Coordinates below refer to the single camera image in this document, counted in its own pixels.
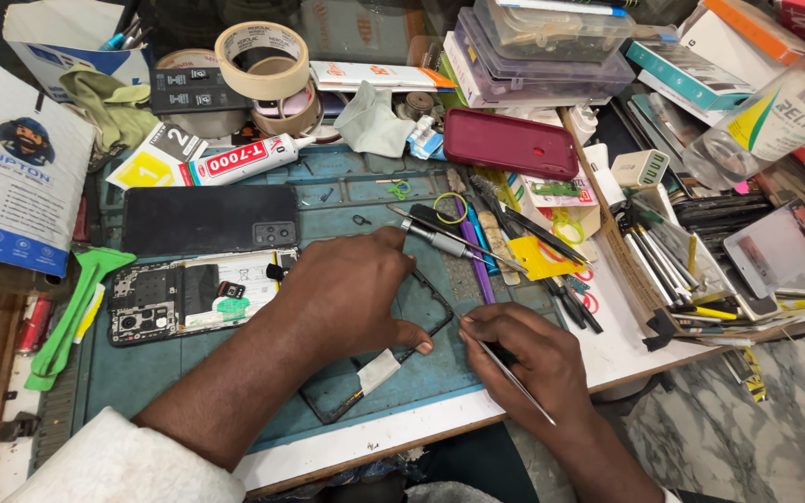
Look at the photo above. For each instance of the white multiport charger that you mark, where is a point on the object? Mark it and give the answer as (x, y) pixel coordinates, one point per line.
(640, 167)

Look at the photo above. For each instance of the person's right hand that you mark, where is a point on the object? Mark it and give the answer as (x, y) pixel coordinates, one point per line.
(542, 363)

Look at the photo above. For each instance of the white orange flat packet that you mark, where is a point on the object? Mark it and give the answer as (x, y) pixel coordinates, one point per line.
(374, 75)

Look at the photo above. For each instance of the white blue box with pens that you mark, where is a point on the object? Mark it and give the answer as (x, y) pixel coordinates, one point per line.
(67, 42)

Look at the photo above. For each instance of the maroon phone case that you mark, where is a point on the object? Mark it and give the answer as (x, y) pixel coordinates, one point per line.
(507, 143)

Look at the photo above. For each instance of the white tape piece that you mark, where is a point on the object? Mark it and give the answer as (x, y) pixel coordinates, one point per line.
(378, 371)

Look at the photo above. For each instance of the person's left hand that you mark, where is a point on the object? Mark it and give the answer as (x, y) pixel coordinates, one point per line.
(346, 293)

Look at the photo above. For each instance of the blue repair mat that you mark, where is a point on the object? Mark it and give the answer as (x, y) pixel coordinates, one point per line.
(165, 377)

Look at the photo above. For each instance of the yellow plastic card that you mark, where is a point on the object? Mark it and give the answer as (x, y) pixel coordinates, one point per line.
(539, 260)

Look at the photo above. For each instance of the black phone back cover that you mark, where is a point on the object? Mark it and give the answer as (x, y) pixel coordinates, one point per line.
(200, 220)

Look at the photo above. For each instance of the open phone with battery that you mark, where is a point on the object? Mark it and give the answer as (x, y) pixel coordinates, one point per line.
(172, 297)

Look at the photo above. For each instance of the olive green cloth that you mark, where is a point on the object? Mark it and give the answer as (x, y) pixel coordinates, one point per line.
(112, 108)

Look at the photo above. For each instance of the stack of clear plastic boxes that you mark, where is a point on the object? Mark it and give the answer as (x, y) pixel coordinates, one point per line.
(542, 63)

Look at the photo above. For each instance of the thin metal tweezers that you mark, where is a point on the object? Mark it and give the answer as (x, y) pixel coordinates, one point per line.
(525, 391)

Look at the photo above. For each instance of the black phone battery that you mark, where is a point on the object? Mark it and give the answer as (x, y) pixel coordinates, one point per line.
(196, 91)

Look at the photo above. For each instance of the cardboard tray of tools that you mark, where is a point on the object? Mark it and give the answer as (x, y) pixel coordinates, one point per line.
(661, 272)

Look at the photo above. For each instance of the orange white box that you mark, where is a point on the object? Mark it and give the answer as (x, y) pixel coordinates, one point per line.
(745, 35)

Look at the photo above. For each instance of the red cans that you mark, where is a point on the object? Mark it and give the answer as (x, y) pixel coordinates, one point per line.
(33, 325)

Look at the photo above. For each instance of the clear plastic liquid bottle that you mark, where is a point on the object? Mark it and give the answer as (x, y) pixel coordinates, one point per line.
(773, 119)

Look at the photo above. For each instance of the clear screen protector sheet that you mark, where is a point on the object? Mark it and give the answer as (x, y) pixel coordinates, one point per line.
(773, 248)

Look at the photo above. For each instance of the silver precision screwdriver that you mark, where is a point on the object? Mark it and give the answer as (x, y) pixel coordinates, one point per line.
(444, 241)

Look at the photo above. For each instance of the black bristle brush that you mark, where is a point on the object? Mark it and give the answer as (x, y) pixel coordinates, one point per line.
(490, 199)

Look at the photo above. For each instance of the white adhesive glue tube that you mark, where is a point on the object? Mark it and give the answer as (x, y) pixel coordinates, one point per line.
(238, 161)

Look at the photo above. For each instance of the person's white sleeve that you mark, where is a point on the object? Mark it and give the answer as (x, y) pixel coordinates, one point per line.
(116, 461)

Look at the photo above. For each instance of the small blue white tube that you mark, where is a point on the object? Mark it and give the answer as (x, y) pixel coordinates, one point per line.
(425, 140)

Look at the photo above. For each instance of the purple plastic spudger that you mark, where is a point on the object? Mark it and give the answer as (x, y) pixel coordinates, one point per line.
(476, 258)

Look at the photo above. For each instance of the black phone frame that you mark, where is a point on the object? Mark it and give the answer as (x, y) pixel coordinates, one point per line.
(437, 311)

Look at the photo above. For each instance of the teal white box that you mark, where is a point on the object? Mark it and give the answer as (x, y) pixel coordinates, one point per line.
(689, 73)

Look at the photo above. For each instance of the black tweezers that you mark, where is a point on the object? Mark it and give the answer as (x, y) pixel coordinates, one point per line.
(549, 237)

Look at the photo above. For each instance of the white plug adapter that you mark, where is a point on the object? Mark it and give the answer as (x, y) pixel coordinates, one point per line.
(583, 122)

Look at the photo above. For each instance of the cream masking tape roll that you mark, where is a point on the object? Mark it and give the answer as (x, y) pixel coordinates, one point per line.
(235, 70)

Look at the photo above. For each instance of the green plastic pry tool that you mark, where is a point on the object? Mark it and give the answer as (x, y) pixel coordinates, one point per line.
(70, 314)

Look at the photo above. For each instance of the grey cleaning cloth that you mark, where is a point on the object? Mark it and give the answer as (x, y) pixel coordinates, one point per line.
(371, 122)

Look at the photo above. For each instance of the white yellow wipe packet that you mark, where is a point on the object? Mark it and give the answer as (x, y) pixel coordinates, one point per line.
(151, 164)

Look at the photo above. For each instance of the white blue packaging pouch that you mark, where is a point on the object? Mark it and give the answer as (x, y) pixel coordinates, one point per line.
(18, 181)

